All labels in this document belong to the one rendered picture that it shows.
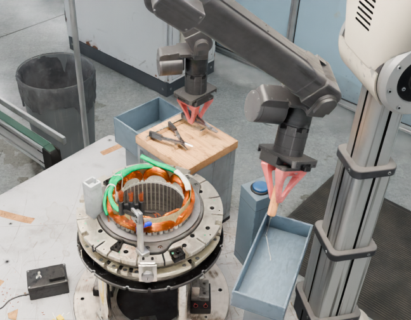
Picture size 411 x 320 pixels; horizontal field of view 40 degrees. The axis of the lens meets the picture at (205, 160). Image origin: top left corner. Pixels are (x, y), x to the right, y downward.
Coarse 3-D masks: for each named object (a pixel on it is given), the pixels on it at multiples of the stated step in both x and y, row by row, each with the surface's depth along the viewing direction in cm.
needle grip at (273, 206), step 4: (272, 196) 108; (272, 200) 108; (272, 204) 108; (276, 204) 108; (268, 208) 109; (272, 208) 108; (276, 208) 109; (268, 212) 109; (272, 212) 109; (276, 212) 109; (272, 216) 109
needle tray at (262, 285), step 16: (272, 224) 130; (288, 224) 128; (304, 224) 127; (256, 240) 122; (272, 240) 128; (288, 240) 128; (304, 240) 128; (256, 256) 124; (272, 256) 124; (288, 256) 124; (240, 272) 114; (256, 272) 120; (272, 272) 120; (288, 272) 120; (240, 288) 116; (256, 288) 116; (272, 288) 117; (288, 288) 117; (240, 304) 112; (256, 304) 110; (272, 304) 108; (288, 304) 113
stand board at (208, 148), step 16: (160, 128) 154; (192, 128) 154; (144, 144) 149; (160, 144) 148; (192, 144) 148; (208, 144) 149; (224, 144) 149; (176, 160) 143; (192, 160) 143; (208, 160) 144
